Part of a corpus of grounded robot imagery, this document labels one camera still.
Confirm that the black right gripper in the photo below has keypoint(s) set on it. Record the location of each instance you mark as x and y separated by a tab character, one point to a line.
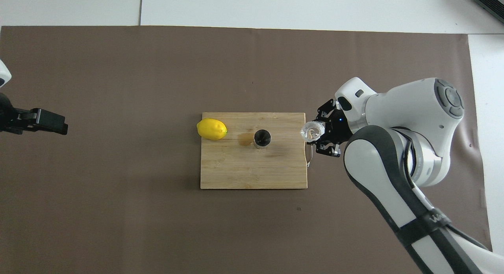
338	126

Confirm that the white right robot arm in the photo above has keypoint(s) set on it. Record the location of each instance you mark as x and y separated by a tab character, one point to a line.
413	116

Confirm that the yellow lemon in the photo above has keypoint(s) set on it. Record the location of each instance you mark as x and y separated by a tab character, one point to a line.
212	129

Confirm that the steel double jigger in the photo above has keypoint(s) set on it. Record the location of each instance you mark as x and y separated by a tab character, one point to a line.
262	138

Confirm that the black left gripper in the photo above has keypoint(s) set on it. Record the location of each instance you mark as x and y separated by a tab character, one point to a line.
5	114

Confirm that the brown paper table mat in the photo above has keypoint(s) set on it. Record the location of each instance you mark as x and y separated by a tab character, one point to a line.
157	226

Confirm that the clear textured glass cup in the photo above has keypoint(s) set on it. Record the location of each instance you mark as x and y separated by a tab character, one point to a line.
313	131

